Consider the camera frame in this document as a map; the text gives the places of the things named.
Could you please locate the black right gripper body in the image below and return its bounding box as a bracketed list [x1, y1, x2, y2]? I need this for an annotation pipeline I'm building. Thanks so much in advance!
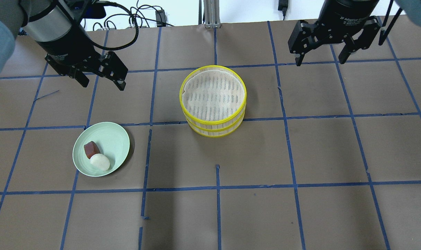
[316, 0, 378, 45]

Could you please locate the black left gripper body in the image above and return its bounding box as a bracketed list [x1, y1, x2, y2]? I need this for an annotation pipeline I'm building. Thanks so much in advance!
[37, 25, 105, 77]

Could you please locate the brown bun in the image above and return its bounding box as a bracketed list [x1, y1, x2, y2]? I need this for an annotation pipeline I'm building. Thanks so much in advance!
[83, 141, 100, 159]

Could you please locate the white bun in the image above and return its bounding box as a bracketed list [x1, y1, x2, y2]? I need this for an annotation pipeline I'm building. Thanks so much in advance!
[90, 153, 110, 171]

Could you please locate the yellow steamer layer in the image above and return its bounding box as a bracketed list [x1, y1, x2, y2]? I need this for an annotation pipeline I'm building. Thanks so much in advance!
[186, 111, 245, 138]
[179, 65, 247, 126]

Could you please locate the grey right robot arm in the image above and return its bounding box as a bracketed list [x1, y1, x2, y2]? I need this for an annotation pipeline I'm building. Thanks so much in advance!
[288, 0, 421, 66]

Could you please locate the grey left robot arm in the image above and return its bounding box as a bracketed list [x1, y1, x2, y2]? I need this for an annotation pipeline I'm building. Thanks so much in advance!
[0, 0, 128, 91]

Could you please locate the black power adapter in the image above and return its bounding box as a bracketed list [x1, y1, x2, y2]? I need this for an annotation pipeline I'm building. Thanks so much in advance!
[277, 0, 289, 19]

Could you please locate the light green plate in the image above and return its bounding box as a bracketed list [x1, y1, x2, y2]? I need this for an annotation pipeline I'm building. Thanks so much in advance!
[72, 122, 130, 177]

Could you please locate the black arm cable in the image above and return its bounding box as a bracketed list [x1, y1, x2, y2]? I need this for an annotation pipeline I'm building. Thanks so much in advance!
[77, 0, 140, 51]

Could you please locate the black cable bundle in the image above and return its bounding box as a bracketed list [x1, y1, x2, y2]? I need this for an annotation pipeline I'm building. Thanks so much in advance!
[92, 0, 174, 32]

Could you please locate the aluminium frame post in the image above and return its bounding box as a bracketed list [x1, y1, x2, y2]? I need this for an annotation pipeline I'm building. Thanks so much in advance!
[203, 0, 221, 28]

